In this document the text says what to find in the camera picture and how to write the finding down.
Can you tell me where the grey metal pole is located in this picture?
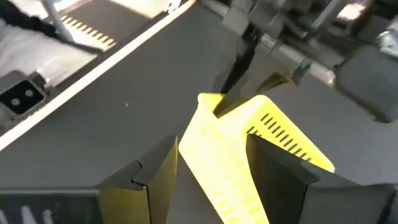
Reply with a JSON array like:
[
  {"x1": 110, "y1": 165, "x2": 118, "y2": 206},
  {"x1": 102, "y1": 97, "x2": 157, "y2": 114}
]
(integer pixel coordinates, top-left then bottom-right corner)
[{"x1": 39, "y1": 0, "x2": 76, "y2": 44}]

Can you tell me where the yellow plastic basket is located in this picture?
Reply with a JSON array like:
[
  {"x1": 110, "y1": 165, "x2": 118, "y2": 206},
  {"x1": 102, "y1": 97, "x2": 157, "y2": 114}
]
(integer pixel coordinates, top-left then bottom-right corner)
[{"x1": 178, "y1": 92, "x2": 336, "y2": 224}]

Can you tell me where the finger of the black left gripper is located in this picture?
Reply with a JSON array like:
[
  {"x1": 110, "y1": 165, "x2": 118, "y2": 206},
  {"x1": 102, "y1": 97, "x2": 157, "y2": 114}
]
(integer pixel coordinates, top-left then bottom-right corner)
[
  {"x1": 218, "y1": 26, "x2": 261, "y2": 95},
  {"x1": 212, "y1": 51, "x2": 292, "y2": 119}
]

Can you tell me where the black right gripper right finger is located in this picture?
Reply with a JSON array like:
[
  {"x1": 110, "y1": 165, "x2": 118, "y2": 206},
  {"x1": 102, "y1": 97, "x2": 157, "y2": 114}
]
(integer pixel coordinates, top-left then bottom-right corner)
[{"x1": 245, "y1": 133, "x2": 396, "y2": 224}]

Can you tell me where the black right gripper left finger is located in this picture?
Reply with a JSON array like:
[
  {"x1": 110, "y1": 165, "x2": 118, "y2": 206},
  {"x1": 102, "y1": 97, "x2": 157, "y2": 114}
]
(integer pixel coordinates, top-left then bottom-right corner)
[{"x1": 98, "y1": 135, "x2": 179, "y2": 224}]

